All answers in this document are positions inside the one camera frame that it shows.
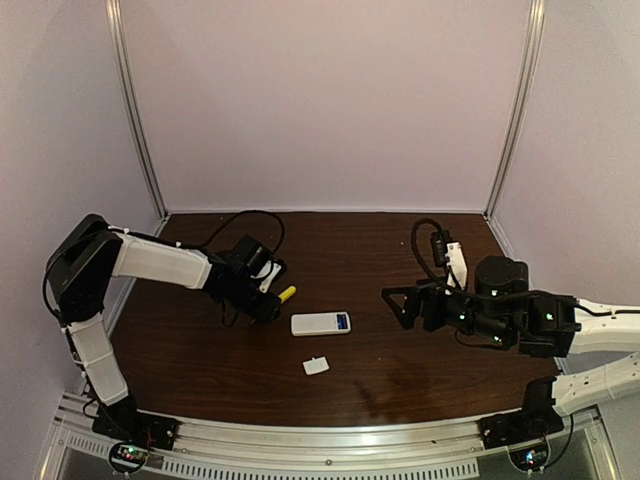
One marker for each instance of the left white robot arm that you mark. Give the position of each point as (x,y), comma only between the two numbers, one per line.
(78,275)

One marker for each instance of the left aluminium frame post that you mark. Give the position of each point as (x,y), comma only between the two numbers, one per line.
(123,65)

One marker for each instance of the white remote control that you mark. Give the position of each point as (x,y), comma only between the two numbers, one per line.
(316,324)

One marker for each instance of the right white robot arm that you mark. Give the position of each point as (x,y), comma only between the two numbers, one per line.
(563,325)

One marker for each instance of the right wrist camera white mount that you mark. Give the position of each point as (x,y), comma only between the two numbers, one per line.
(448,255)

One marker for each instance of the aluminium frame post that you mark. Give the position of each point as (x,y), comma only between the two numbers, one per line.
(530,57)
(123,65)

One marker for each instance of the yellow handled screwdriver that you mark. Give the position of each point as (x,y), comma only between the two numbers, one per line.
(287,293)

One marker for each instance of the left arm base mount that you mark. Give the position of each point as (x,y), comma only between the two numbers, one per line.
(136,434)

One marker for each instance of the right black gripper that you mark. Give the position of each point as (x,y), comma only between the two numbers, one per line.
(428,308)

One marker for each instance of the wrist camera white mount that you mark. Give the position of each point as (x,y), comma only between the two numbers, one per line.
(448,255)
(269,273)

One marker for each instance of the white battery cover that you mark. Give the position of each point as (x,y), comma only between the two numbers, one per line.
(315,366)

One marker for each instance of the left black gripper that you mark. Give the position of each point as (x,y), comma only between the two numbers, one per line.
(267,305)

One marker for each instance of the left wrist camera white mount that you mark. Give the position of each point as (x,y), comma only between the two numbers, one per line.
(269,273)

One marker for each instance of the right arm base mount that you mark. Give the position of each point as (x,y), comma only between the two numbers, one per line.
(525,434)

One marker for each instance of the right aluminium frame post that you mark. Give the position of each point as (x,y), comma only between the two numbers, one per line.
(530,57)

